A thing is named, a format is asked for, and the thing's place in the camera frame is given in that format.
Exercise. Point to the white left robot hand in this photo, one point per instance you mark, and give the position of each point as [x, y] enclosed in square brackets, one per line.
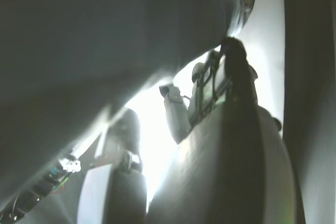
[223, 169]

